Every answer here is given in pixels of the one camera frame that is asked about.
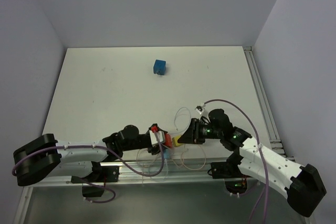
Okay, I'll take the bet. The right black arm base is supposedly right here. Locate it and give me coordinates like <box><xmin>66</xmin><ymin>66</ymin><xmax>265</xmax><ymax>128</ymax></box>
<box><xmin>207</xmin><ymin>162</ymin><xmax>258</xmax><ymax>198</ymax></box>

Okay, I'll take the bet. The aluminium right side rail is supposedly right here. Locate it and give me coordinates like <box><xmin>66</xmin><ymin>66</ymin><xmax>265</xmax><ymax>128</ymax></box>
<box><xmin>243</xmin><ymin>47</ymin><xmax>286</xmax><ymax>156</ymax></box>

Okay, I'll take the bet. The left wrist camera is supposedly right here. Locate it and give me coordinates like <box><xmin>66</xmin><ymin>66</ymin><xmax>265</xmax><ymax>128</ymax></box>
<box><xmin>149</xmin><ymin>126</ymin><xmax>165</xmax><ymax>146</ymax></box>

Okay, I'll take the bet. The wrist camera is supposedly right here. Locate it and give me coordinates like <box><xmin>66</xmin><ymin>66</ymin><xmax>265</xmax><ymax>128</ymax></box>
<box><xmin>149</xmin><ymin>126</ymin><xmax>165</xmax><ymax>146</ymax></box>
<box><xmin>195</xmin><ymin>103</ymin><xmax>206</xmax><ymax>116</ymax></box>

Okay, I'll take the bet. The blue cube socket adapter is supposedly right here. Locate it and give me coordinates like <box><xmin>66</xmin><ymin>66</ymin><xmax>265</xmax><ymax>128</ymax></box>
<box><xmin>153</xmin><ymin>59</ymin><xmax>166</xmax><ymax>76</ymax></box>

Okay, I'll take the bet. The aluminium rail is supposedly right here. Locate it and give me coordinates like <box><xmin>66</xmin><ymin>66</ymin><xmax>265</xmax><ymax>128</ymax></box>
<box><xmin>26</xmin><ymin>158</ymin><xmax>297</xmax><ymax>188</ymax></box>
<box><xmin>243</xmin><ymin>47</ymin><xmax>286</xmax><ymax>156</ymax></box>

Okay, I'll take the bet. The aluminium front rail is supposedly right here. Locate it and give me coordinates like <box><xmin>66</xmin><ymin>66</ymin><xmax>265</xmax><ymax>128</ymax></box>
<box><xmin>26</xmin><ymin>158</ymin><xmax>297</xmax><ymax>188</ymax></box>

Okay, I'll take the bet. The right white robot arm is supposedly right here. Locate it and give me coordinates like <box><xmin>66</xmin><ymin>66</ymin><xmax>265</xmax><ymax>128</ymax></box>
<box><xmin>177</xmin><ymin>109</ymin><xmax>327</xmax><ymax>217</ymax></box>

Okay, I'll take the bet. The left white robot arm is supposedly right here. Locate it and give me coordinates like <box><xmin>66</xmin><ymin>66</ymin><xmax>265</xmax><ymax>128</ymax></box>
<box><xmin>12</xmin><ymin>124</ymin><xmax>171</xmax><ymax>187</ymax></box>

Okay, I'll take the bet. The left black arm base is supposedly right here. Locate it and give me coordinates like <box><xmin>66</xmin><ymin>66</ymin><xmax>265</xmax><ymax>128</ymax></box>
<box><xmin>70</xmin><ymin>166</ymin><xmax>119</xmax><ymax>204</ymax></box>

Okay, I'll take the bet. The red cube socket adapter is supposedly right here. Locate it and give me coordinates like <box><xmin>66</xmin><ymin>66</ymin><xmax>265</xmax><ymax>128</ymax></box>
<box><xmin>164</xmin><ymin>134</ymin><xmax>173</xmax><ymax>148</ymax></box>

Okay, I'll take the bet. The light blue plug charger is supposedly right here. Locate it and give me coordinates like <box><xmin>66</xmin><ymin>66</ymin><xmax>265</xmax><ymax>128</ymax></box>
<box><xmin>163</xmin><ymin>149</ymin><xmax>170</xmax><ymax>159</ymax></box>

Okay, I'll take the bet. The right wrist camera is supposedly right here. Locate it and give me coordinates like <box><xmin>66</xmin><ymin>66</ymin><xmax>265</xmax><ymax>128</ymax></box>
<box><xmin>195</xmin><ymin>103</ymin><xmax>206</xmax><ymax>116</ymax></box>

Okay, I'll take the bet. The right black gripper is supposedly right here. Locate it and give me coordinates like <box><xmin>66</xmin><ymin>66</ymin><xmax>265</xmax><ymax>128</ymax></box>
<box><xmin>177</xmin><ymin>118</ymin><xmax>223</xmax><ymax>144</ymax></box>

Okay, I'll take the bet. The yellow plug adapter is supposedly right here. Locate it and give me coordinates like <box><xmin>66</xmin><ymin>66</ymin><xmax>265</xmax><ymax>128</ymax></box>
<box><xmin>172</xmin><ymin>135</ymin><xmax>184</xmax><ymax>147</ymax></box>

